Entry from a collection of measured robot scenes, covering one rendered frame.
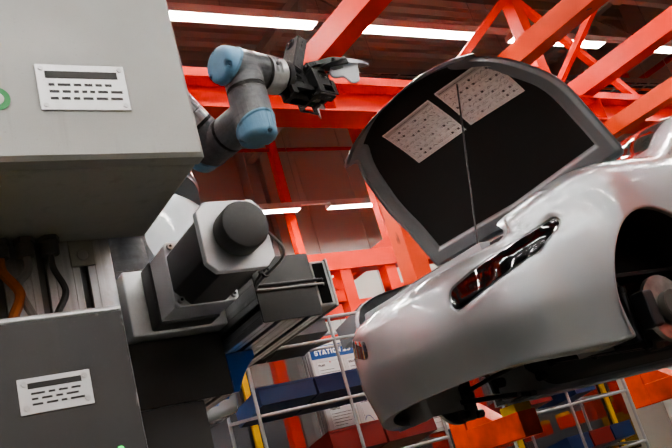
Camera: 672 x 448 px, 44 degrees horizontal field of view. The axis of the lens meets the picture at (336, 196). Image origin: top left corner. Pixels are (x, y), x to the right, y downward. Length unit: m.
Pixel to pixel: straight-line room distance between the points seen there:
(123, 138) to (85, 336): 0.19
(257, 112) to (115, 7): 0.66
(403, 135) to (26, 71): 4.22
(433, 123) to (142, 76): 4.04
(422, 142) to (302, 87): 3.34
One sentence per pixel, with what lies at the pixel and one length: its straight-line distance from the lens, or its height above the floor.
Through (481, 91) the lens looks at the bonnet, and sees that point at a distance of 4.62.
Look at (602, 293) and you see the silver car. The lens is 3.76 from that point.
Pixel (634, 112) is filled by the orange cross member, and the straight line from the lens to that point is 7.15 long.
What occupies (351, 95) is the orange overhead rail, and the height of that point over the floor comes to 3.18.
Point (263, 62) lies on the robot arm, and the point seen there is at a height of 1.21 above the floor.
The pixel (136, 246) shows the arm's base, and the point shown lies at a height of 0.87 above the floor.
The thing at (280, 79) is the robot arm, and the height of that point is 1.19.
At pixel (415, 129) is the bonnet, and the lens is 4.91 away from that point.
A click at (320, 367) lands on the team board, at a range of 7.76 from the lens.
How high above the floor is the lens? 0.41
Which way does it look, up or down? 20 degrees up
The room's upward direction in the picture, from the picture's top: 17 degrees counter-clockwise
